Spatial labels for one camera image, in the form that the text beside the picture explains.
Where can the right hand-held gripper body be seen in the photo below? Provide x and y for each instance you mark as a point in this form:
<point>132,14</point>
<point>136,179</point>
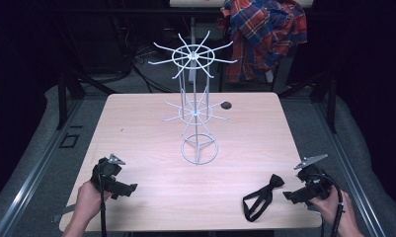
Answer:
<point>312,184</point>

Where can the aluminium floor rail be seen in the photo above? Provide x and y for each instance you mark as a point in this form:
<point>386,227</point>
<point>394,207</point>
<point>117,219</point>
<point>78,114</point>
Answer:
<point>353,184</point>
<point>31,177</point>

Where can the red blue plaid shirt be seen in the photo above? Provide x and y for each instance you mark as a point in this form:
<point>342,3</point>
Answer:
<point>264,36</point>

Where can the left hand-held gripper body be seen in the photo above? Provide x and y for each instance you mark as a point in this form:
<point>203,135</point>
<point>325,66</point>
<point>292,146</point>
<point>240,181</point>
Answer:
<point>107,172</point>

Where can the black bow tie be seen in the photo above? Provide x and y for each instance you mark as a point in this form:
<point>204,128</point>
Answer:
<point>263,197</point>

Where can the person's left hand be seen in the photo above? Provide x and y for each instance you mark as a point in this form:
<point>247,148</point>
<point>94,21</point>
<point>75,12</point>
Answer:
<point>88,200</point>

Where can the black metal frame stand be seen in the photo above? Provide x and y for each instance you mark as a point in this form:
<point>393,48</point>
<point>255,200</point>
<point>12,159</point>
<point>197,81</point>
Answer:
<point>330,98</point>
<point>63,98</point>

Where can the person's right hand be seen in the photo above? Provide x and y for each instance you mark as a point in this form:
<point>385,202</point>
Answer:
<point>330,209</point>

